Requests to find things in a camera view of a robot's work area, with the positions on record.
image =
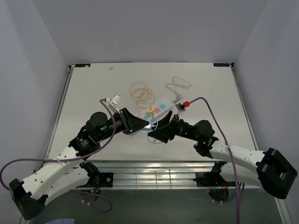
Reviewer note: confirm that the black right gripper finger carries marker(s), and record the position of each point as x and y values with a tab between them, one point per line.
165	120
164	133

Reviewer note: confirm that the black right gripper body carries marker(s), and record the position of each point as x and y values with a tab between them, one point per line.
183	129

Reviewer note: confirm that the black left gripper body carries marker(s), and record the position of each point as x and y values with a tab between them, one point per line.
121	124

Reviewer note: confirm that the blue charger plug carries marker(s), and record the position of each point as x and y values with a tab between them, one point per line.
147	127

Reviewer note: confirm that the white multicolour power strip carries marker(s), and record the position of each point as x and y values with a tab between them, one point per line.
160	108

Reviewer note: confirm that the yellow charger plug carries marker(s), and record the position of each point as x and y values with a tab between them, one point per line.
151	110

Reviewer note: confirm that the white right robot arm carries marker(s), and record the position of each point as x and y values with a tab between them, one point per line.
269	169

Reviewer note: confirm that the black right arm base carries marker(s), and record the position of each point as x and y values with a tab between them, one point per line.
211	179

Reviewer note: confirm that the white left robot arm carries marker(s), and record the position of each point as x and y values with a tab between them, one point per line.
71	170

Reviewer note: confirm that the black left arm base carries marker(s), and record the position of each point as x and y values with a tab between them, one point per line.
95	184

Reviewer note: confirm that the blue right corner label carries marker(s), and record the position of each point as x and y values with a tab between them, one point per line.
221	64

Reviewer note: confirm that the blue corner label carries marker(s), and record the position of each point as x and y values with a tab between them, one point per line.
221	64
82	65

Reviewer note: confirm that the blue left corner label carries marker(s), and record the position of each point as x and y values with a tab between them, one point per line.
82	65

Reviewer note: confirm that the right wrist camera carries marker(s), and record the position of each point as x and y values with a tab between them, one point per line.
181	107

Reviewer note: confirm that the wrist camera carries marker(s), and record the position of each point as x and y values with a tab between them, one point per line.
181	107
113	103

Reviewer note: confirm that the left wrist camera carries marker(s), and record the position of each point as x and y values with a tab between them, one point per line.
113	103

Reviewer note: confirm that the aluminium rail frame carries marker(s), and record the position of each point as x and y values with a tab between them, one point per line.
137	160

